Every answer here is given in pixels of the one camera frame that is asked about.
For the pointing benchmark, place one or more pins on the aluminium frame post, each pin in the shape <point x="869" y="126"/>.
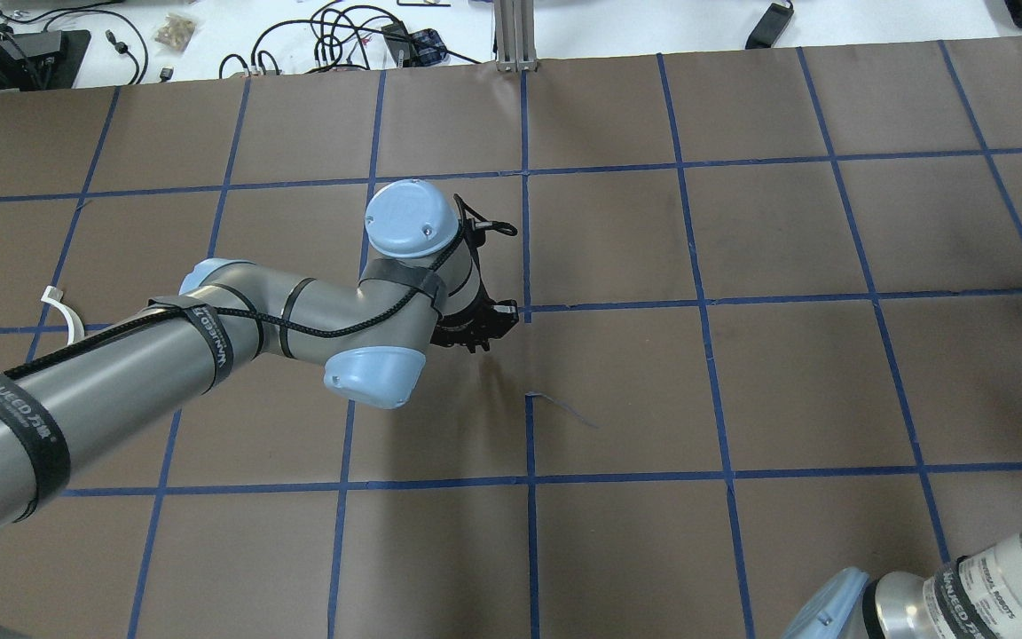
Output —
<point x="514" y="34"/>

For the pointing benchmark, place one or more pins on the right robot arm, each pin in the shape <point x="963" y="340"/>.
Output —
<point x="976" y="596"/>

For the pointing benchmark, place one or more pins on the black power adapter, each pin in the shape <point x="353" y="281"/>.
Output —
<point x="770" y="26"/>

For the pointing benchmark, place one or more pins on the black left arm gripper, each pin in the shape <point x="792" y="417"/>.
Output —
<point x="467" y="329"/>

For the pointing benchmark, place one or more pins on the white curved plastic bracket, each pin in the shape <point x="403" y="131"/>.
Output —
<point x="53" y="298"/>

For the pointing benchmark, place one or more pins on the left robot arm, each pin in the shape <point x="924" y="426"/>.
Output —
<point x="61" y="413"/>

